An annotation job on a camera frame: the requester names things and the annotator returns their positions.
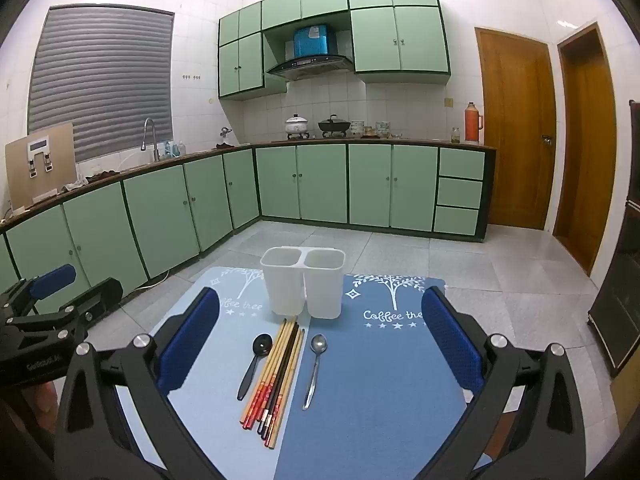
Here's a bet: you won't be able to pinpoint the bamboo chopstick red patterned end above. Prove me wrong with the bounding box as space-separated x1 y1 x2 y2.
250 319 294 431
246 318 290 429
242 318 287 423

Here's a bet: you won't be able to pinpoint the wooden door with handle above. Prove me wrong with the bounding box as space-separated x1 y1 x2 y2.
474 26 558 231

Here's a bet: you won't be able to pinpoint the green wall cabinets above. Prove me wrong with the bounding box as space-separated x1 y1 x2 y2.
217 0 451 102

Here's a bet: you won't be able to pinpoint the dark cloth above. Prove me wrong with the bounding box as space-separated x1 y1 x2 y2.
60 170 123 193

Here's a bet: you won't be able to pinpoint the grey window blind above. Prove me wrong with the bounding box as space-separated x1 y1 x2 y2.
27 5 176 163

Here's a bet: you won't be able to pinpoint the green base cabinets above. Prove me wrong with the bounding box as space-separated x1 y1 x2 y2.
0 141 498 293

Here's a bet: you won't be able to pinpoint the black chopstick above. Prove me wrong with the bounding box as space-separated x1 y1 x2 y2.
260 324 301 437
256 320 298 435

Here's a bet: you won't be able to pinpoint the black cabinet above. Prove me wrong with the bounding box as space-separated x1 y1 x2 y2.
587 100 640 378

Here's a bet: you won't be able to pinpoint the metal spoon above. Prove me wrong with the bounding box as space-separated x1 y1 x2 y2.
302 333 329 411

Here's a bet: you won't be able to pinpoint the light blue tree-print mat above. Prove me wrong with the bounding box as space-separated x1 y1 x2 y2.
116 266 307 480

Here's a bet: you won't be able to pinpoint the blue box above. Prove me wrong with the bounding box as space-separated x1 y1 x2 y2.
292 24 331 58

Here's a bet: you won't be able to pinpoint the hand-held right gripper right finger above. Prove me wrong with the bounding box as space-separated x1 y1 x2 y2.
400 286 588 480

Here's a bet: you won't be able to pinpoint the white device on cardboard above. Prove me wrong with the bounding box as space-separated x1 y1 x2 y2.
26 136 53 178

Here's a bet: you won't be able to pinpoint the metal kitchen faucet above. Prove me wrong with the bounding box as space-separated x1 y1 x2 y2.
141 117 162 163

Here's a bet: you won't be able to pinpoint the black wok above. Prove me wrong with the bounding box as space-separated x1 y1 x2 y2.
317 115 352 133

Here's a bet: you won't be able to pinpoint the person's left hand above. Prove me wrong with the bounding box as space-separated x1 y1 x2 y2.
10 382 63 433

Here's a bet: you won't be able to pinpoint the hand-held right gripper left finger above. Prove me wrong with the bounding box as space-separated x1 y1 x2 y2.
52 286 238 480

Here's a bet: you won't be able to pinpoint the white double utensil holder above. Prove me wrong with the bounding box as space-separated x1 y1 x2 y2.
260 246 346 320

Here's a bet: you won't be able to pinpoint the dark blue tree-print mat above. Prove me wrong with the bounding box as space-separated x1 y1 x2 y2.
274 272 476 480

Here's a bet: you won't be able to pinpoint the black plastic spoon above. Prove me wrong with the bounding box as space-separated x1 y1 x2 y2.
236 332 273 402

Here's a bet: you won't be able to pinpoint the black range hood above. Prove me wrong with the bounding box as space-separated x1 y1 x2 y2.
266 55 355 82

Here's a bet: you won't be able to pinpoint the gas stove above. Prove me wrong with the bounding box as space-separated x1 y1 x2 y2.
286 131 352 141

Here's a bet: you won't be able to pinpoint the orange thermos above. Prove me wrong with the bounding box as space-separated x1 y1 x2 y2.
464 101 485 143

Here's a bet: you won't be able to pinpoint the plain wooden door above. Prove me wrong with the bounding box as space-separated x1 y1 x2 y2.
552 21 618 278

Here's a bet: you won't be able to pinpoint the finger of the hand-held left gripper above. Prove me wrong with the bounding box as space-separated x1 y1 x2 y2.
0 264 77 319
4 278 125 345

